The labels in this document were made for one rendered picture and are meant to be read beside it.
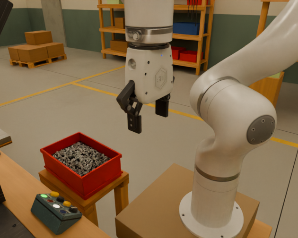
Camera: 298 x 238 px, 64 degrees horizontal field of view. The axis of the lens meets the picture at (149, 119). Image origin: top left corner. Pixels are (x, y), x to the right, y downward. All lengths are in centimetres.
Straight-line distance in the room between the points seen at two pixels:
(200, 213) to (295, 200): 180
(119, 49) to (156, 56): 642
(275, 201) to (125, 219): 177
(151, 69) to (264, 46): 26
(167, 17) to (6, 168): 94
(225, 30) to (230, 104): 538
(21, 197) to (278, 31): 92
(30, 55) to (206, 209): 626
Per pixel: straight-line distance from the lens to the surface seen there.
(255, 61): 59
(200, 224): 76
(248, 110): 48
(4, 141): 90
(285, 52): 58
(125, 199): 124
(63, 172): 110
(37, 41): 732
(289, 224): 225
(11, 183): 107
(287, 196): 248
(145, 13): 41
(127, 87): 43
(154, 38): 41
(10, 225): 92
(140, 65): 42
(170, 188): 86
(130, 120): 46
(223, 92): 53
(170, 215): 79
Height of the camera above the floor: 153
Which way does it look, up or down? 27 degrees down
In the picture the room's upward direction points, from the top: straight up
